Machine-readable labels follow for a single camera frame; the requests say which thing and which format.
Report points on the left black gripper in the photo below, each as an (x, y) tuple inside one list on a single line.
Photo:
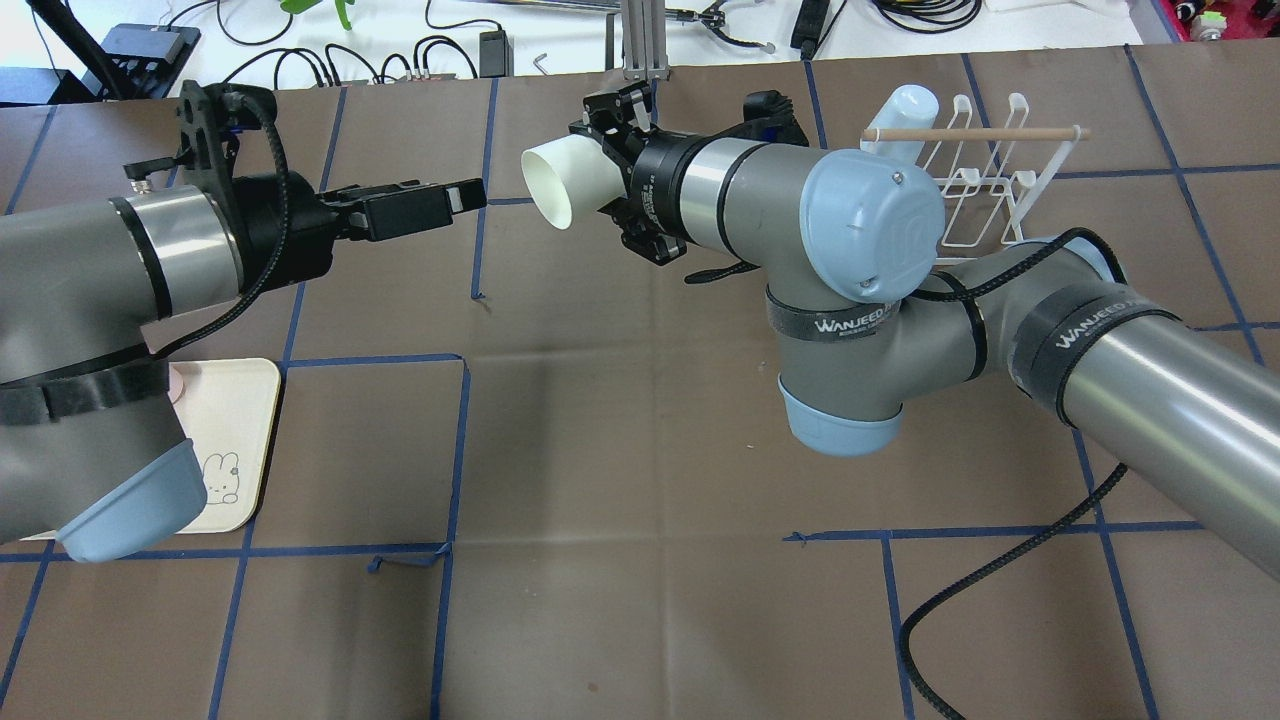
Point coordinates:
[(283, 226)]

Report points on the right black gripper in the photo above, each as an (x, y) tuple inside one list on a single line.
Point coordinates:
[(657, 176)]

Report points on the pale green plastic cup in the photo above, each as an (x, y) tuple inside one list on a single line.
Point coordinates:
[(569, 178)]

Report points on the blue plastic cup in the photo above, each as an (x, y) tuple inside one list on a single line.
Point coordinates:
[(908, 107)]

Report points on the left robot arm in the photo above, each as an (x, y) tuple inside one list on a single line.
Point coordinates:
[(80, 283)]

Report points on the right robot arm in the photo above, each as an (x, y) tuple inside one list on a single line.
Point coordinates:
[(847, 240)]

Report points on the pink plastic cup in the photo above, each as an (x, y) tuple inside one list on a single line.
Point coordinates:
[(177, 384)]

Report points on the black power adapter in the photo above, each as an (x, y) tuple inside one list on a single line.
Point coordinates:
[(495, 54)]

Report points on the cream plastic tray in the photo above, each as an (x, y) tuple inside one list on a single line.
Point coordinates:
[(230, 440)]

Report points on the aluminium frame post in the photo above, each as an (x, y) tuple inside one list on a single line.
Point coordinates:
[(644, 39)]

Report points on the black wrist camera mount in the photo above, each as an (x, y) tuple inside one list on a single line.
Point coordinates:
[(210, 118)]

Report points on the white wire cup rack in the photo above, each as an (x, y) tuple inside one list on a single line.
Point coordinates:
[(989, 175)]

